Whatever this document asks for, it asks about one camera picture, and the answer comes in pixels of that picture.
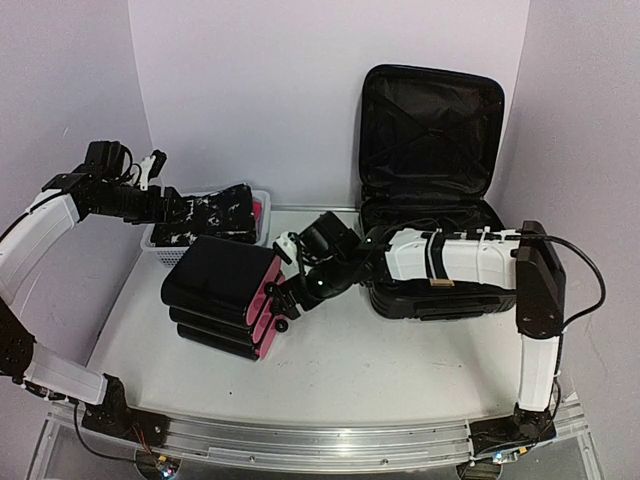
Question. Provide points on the black white patterned garment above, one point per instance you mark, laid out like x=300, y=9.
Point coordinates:
x=226, y=214

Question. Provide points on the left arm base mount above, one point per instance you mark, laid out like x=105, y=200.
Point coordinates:
x=115, y=418

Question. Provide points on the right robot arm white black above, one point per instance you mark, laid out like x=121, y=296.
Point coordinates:
x=434, y=274

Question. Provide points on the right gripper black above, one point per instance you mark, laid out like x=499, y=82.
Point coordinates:
x=283, y=292

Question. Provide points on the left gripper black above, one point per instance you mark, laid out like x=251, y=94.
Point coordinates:
x=152, y=214

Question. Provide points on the gold square box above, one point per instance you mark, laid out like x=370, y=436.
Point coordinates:
x=442, y=283

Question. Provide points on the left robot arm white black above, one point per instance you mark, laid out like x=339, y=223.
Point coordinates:
x=64, y=202

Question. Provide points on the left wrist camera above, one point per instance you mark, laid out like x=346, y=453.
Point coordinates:
x=105, y=159

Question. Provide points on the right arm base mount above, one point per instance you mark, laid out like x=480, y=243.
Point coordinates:
x=522, y=429

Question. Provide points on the black ribbed hard suitcase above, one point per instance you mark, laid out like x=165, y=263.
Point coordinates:
x=428, y=147

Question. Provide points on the aluminium front rail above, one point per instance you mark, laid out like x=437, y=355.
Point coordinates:
x=333, y=449

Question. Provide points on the small red item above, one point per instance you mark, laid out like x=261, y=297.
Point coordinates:
x=258, y=211

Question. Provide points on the black pink small suitcase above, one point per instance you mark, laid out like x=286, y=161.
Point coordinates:
x=216, y=296

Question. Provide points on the white perforated plastic basket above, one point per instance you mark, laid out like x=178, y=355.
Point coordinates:
x=169, y=256

